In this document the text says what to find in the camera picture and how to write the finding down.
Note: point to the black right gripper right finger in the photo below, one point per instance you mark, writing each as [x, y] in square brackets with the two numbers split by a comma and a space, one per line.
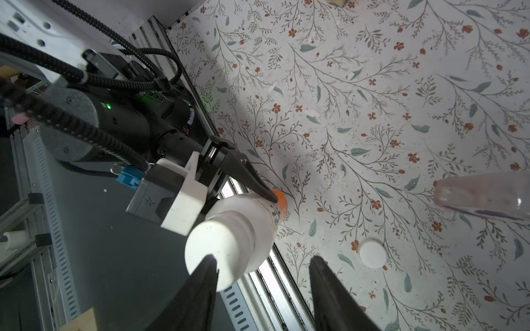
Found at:
[334, 308]

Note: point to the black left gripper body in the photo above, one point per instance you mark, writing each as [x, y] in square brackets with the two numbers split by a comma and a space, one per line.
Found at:
[209, 172]

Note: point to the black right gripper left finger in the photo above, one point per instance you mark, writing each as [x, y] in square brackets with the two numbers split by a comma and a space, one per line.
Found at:
[193, 306]

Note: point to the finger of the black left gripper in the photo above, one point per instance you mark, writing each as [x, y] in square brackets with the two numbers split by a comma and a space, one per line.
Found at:
[237, 165]

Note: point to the white bottle orange base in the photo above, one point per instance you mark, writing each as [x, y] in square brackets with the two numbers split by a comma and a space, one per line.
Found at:
[263, 218]

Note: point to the white round bottle cap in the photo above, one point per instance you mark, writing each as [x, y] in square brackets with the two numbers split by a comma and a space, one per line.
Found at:
[228, 238]

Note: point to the small white bottle cap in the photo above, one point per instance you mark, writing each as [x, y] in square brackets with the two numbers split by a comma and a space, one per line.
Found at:
[372, 254]

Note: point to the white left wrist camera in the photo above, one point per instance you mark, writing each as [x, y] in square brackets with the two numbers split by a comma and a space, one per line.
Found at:
[170, 195]

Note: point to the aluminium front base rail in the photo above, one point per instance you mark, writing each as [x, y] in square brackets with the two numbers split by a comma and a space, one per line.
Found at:
[124, 268]

